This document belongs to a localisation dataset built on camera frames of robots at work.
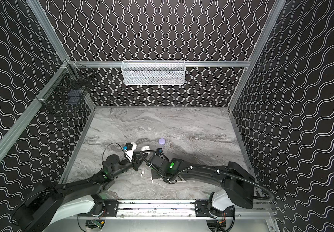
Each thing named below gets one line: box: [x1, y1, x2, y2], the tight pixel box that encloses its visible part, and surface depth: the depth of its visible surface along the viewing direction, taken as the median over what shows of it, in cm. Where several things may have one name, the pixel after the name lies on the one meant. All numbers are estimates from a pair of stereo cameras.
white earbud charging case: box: [140, 145, 151, 152], surface depth 81 cm
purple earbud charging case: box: [158, 137, 167, 145], surface depth 102 cm
